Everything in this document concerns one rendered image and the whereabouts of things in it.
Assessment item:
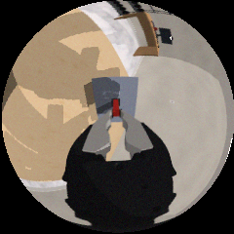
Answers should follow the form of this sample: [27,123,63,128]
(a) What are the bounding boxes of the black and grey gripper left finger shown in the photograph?
[62,109,113,182]

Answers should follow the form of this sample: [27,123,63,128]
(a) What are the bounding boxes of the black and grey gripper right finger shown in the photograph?
[119,109,176,176]

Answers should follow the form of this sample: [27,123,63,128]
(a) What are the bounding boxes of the dark red cylinder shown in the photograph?
[113,99,120,117]

